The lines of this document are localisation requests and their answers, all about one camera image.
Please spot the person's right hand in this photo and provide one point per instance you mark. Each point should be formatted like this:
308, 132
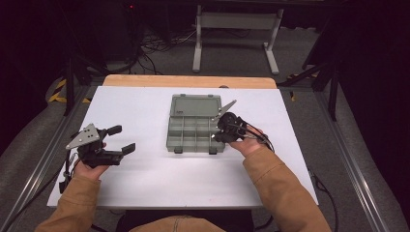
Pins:
249, 143

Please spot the wooden table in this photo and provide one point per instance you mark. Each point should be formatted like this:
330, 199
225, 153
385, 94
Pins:
187, 81

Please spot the person's dark lap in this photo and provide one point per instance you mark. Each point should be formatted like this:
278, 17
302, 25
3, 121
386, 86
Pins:
225, 219

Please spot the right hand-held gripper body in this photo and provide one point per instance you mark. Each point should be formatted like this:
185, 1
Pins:
230, 125

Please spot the white board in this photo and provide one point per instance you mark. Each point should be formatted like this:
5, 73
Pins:
145, 180

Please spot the yellow black floor tape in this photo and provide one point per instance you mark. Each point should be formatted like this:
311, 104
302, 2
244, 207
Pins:
58, 95

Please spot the grey plastic compartment box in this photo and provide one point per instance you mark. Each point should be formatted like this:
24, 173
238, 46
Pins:
190, 132

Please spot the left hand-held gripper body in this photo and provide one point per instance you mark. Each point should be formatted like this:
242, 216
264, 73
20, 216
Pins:
85, 137

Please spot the grey metal stand frame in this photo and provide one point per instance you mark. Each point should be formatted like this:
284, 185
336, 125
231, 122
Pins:
238, 21

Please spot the person's left hand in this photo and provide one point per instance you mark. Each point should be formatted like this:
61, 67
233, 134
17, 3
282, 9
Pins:
90, 172

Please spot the person's torso tan jacket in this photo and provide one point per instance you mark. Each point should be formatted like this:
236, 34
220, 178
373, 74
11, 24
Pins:
177, 225

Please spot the black tripod stand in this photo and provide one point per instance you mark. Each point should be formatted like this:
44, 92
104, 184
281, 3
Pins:
69, 83

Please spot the black angled stand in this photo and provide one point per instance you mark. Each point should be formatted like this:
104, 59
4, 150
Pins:
332, 83

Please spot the aluminium floor rail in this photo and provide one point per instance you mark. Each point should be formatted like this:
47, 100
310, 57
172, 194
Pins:
351, 174
38, 167

